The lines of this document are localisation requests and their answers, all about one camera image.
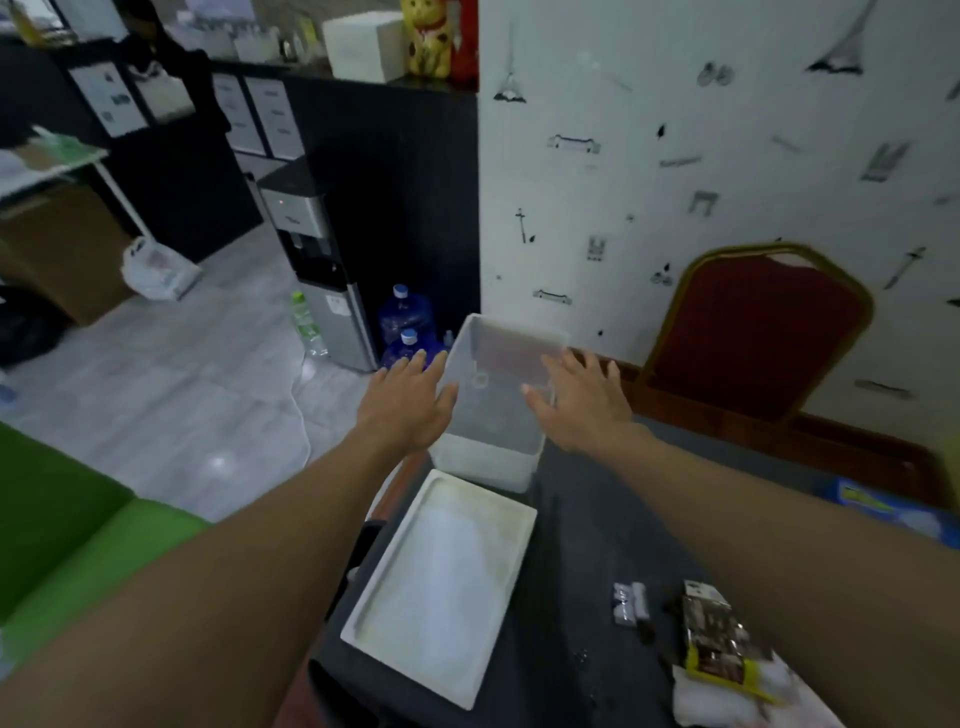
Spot person's right hand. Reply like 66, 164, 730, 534
521, 348, 639, 455

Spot person's left hand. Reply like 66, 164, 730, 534
356, 348, 460, 459

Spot clear plastic storage bin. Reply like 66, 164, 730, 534
427, 313, 571, 495

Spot yellow brown snack wrapper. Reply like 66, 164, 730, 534
678, 578, 781, 706

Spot wide blue wafer snack packet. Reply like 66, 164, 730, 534
836, 478, 960, 549

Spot pink stained tissues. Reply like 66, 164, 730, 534
671, 652, 849, 728

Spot person's right forearm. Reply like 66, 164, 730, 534
599, 423, 960, 728

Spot person's left forearm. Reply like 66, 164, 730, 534
0, 431, 421, 728

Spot white bin lid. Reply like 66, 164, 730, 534
339, 468, 539, 712

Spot blue water jug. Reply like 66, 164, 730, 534
377, 283, 436, 346
380, 328, 451, 373

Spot silver black water dispenser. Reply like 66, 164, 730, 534
257, 155, 379, 374

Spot green capped clear bottle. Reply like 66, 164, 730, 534
290, 290, 330, 359

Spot white plastic bag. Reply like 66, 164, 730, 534
122, 236, 202, 303

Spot white paper sheet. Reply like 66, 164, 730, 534
245, 77, 305, 161
68, 61, 150, 139
212, 73, 268, 157
134, 71, 198, 125

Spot green chair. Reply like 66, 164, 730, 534
0, 419, 211, 669

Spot white cube carton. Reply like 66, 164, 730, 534
320, 11, 408, 84

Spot brown cardboard carton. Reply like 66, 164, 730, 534
0, 183, 136, 328

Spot yellow cat figurine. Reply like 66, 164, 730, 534
399, 0, 455, 80

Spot red carton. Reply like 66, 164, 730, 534
449, 0, 480, 85

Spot black bag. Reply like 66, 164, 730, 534
0, 284, 73, 369

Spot white shelf stand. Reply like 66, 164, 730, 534
0, 123, 155, 241

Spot white cable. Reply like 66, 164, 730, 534
288, 352, 316, 481

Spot red chair gold frame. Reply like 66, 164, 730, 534
637, 242, 875, 429

